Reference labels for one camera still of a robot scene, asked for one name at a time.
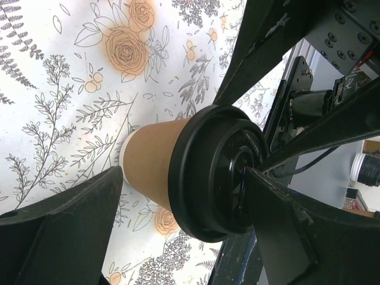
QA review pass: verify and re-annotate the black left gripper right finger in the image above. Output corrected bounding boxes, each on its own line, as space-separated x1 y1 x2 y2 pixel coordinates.
245 168 379 284

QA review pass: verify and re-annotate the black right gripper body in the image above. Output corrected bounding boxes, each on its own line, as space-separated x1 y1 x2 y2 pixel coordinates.
305 1 379 75

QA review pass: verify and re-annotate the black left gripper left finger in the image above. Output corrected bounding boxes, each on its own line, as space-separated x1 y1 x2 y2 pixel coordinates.
1 167 123 284

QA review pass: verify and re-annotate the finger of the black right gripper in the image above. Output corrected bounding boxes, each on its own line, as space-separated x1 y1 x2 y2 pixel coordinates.
261 78 379 173
213 1 343 105

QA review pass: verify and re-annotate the black plastic cup lid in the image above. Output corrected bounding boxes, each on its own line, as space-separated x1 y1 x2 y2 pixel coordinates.
167 105 268 243

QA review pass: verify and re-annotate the floral table mat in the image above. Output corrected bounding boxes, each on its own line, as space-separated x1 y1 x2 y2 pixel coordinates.
1 1 270 284

